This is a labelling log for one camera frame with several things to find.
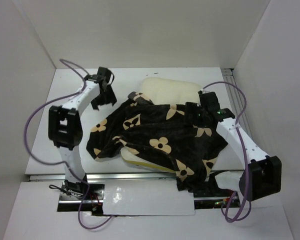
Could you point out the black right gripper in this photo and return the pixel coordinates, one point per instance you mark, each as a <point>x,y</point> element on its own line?
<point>191,107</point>

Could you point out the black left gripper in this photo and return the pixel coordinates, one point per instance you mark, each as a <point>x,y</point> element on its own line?
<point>110,99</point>

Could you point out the black floral pillowcase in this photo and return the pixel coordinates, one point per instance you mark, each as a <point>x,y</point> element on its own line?
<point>161,134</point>

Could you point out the cream pillow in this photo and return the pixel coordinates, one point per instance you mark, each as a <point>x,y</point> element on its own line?
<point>162,91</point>

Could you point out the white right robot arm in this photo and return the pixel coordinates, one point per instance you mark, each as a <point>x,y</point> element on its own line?
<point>262,173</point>

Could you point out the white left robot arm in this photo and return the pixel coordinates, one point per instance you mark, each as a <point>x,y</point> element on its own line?
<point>65,127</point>

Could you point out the white cover plate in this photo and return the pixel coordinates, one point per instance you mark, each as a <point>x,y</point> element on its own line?
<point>154,197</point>

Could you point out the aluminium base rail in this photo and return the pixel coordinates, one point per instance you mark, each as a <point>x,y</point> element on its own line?
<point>106,176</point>

